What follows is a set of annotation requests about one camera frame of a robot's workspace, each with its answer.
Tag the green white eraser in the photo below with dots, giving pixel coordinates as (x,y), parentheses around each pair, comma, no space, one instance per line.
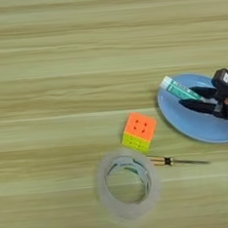
(179,89)

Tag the orange yellow puzzle cube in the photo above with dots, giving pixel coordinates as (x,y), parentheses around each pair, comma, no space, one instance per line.
(140,126)

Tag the blue round plate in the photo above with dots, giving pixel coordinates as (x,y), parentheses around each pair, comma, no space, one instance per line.
(192,125)

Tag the small black box white label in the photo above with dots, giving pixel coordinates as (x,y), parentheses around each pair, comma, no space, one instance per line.
(224,80)

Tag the clear tape roll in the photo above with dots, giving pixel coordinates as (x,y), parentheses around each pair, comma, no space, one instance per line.
(104,191)

